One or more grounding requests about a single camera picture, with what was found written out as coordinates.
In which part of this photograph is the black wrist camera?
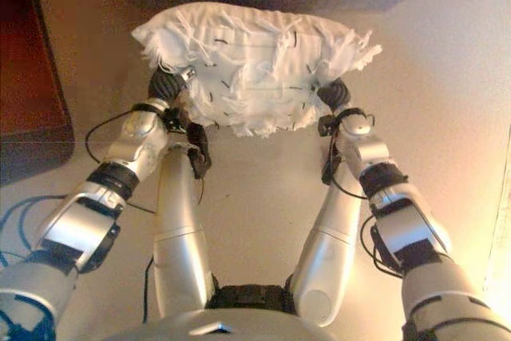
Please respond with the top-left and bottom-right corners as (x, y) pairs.
(165, 107), (212, 179)
(318, 115), (337, 138)

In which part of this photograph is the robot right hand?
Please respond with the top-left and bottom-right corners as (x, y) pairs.
(313, 79), (351, 113)

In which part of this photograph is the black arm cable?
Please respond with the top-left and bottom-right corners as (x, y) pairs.
(85, 111), (157, 214)
(321, 133), (404, 278)

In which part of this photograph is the silver robot left leg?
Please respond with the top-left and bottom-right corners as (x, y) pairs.
(151, 145), (215, 320)

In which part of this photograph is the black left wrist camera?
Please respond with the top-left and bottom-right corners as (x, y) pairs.
(165, 107), (212, 179)

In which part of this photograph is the grey robot torso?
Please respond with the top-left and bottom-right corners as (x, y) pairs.
(99, 283), (408, 341)

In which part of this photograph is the silver robot right leg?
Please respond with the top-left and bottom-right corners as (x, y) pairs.
(289, 153), (372, 328)

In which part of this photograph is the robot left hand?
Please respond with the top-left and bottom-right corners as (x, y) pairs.
(148, 67), (196, 109)

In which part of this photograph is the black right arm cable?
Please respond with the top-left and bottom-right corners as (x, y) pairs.
(321, 133), (404, 278)

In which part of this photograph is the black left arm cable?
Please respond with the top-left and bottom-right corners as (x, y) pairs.
(85, 111), (157, 214)

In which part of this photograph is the silver robot leg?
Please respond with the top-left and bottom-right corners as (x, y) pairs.
(151, 145), (215, 320)
(289, 153), (372, 328)

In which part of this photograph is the blue cable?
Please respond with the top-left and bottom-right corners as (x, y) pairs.
(0, 195), (69, 268)

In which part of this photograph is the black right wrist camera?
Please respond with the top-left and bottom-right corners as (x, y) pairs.
(318, 115), (337, 138)

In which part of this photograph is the white fringed cushion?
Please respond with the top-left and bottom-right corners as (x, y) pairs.
(130, 2), (383, 139)

